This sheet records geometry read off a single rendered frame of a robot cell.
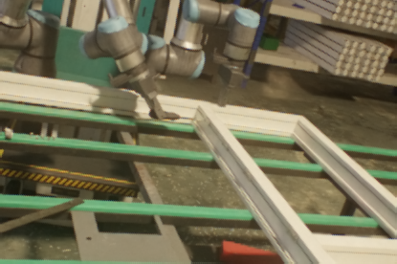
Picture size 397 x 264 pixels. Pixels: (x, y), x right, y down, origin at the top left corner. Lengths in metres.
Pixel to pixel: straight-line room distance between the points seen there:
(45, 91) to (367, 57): 4.67
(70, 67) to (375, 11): 4.10
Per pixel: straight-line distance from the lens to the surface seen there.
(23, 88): 1.91
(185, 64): 2.59
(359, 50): 6.08
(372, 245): 1.47
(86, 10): 2.74
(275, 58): 5.99
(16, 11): 2.41
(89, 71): 2.73
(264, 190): 1.53
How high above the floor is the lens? 1.56
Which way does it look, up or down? 20 degrees down
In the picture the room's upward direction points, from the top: 15 degrees clockwise
